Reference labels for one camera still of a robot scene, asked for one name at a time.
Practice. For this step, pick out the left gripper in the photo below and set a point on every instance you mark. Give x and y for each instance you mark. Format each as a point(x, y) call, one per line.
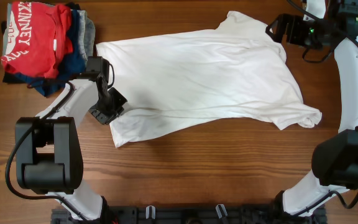
point(104, 117)

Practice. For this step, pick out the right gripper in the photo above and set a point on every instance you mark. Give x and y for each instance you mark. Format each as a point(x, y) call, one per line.
point(294, 23)

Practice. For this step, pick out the white t-shirt black print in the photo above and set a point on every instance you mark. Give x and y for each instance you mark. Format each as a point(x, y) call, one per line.
point(175, 81)

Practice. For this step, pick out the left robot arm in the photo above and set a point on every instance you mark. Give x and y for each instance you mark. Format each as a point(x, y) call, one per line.
point(46, 161)

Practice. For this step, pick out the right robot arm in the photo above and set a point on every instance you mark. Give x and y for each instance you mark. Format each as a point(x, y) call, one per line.
point(334, 164)

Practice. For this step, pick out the navy blue garment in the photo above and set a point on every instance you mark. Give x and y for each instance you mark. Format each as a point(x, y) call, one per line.
point(71, 63)

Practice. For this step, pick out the red printed t-shirt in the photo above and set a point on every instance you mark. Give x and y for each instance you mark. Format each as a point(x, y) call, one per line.
point(37, 39)

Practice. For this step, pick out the black garment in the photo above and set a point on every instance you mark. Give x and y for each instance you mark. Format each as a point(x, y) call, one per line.
point(10, 78)

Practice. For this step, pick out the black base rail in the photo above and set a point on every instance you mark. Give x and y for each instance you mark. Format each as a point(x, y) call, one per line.
point(245, 214)

